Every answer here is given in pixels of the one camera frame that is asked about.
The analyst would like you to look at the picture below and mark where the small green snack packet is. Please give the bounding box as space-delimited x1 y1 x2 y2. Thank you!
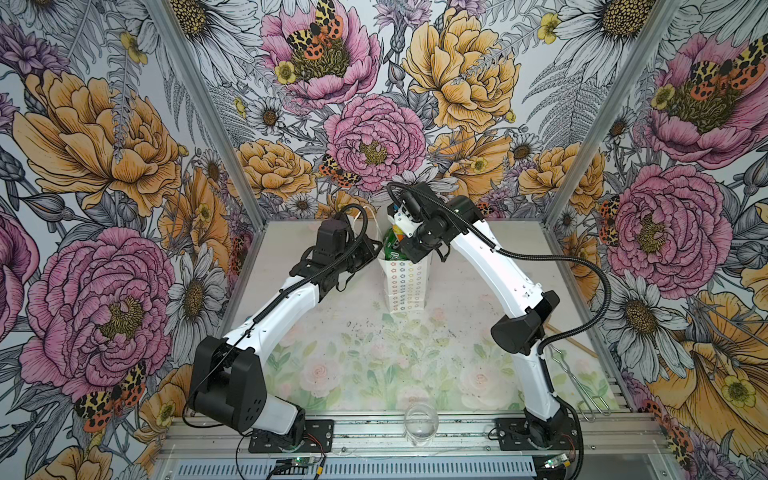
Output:
383 229 409 261

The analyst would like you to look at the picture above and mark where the white printed paper bag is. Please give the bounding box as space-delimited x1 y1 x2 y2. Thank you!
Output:
377 226 432 314

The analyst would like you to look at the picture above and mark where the orange snack packet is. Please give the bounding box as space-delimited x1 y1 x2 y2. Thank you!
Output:
392 224 406 241

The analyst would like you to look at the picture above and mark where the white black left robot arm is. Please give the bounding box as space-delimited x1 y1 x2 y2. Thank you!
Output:
185 204 382 444

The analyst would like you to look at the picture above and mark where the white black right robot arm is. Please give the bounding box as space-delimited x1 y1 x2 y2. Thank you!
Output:
386 182 568 449

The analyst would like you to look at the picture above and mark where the wooden mallet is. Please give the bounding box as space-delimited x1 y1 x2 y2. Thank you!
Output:
545 324 599 359

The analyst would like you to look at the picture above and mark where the clear glass cup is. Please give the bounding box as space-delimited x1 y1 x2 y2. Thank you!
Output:
403 402 439 446

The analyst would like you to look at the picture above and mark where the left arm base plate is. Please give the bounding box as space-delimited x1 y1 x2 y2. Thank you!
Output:
248 419 335 454

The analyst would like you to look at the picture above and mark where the black corrugated right cable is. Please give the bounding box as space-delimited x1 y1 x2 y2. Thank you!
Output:
386 181 612 355

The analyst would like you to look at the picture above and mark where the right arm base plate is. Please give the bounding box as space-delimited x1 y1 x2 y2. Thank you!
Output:
494 417 582 451

